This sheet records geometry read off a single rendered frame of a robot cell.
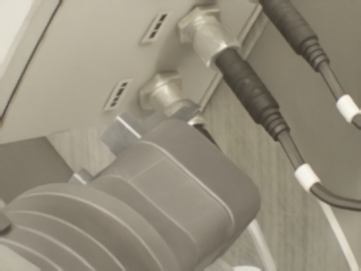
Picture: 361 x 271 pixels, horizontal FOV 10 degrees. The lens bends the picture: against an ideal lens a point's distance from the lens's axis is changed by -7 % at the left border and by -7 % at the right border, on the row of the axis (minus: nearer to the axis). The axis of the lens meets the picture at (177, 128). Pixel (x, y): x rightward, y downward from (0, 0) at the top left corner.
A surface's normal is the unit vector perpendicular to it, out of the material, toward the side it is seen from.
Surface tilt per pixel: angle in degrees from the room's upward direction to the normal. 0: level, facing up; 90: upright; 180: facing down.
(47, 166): 37
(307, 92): 90
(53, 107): 133
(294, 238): 90
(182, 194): 51
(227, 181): 44
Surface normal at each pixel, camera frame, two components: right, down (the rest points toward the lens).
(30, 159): 0.32, -0.77
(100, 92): 0.51, 0.73
